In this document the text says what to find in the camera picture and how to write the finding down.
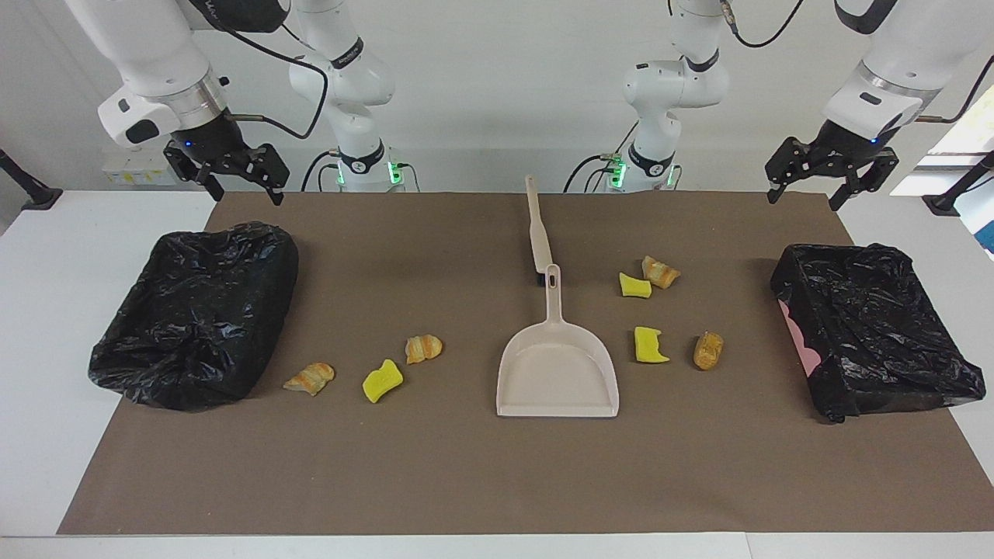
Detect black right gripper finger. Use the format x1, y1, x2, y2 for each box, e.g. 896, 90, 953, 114
163, 142, 226, 201
233, 144, 290, 207

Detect beige plastic dustpan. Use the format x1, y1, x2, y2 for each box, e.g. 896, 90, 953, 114
496, 264, 620, 418

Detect pink plastic bin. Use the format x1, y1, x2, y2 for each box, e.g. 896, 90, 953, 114
779, 299, 822, 377

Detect black plastic trash bag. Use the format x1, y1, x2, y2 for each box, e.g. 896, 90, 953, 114
88, 221, 300, 412
770, 243, 987, 424

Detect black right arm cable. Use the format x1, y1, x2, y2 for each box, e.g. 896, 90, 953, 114
190, 0, 331, 141

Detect black base power cable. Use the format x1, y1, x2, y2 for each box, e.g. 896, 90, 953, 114
301, 150, 342, 193
564, 154, 616, 193

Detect striped croissant piece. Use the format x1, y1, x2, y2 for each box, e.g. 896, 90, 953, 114
405, 334, 444, 365
283, 362, 336, 397
641, 255, 682, 290

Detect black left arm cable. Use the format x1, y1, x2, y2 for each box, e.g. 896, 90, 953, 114
718, 0, 994, 125

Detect beige hand brush black bristles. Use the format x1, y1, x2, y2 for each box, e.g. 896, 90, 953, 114
525, 175, 554, 285

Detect brown fried nugget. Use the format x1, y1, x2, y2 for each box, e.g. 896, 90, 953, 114
693, 331, 725, 371

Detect brown table mat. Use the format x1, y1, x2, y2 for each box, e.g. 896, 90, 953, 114
56, 192, 994, 535

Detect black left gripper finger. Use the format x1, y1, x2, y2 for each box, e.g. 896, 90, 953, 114
829, 151, 900, 212
765, 137, 836, 204

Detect white wall socket box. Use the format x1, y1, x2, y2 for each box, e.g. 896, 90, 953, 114
101, 148, 187, 187

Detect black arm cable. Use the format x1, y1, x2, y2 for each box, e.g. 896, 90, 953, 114
718, 0, 994, 125
190, 0, 331, 141

